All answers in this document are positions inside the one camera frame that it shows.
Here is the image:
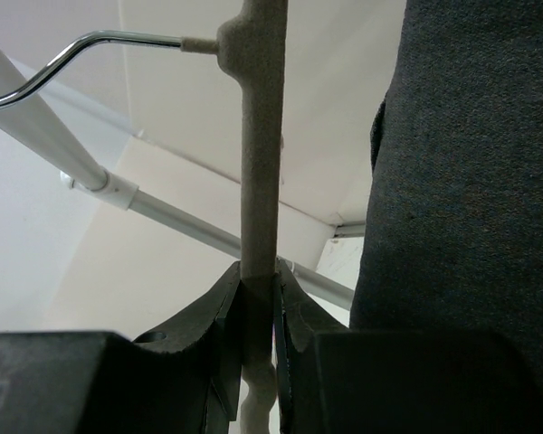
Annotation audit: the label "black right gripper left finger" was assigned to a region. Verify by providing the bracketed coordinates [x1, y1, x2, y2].
[134, 262, 243, 433]

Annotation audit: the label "white metal clothes rack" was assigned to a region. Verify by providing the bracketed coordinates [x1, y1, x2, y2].
[0, 28, 367, 313]

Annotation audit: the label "grey trouser hanger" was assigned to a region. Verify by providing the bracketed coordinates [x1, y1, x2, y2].
[0, 1, 288, 433]

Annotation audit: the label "black trousers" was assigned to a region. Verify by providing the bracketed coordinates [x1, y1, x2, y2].
[350, 1, 543, 390]

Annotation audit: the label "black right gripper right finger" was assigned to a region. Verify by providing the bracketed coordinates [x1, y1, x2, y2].
[273, 259, 347, 433]

